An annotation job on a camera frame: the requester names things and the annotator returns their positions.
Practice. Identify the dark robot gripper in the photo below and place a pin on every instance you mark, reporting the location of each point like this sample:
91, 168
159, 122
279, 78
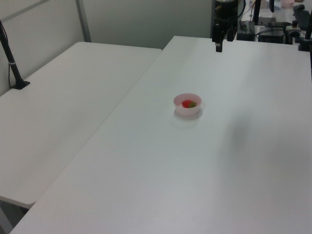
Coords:
225, 12

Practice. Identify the red strawberry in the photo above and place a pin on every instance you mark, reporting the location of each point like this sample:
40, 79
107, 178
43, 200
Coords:
187, 104

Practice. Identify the pink plastic bowl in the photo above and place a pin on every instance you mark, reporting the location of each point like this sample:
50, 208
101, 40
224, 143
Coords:
186, 111

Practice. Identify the black equipment box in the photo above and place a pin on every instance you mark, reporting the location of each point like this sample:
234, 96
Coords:
246, 33

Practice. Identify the black upright pole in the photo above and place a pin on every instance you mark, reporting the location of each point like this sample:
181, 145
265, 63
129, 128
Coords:
257, 12

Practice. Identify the small pink container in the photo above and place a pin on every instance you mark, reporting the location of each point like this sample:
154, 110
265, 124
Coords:
287, 3

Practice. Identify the white side table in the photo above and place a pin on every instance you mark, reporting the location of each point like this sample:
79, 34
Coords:
61, 109

